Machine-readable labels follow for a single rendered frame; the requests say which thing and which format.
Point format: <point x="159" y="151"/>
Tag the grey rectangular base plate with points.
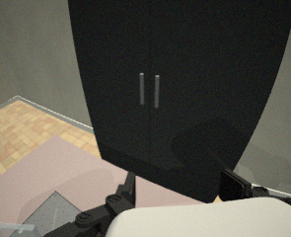
<point x="53" y="213"/>

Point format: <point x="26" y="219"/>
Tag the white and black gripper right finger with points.
<point x="234" y="187"/>

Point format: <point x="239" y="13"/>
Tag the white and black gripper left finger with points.
<point x="96" y="221"/>

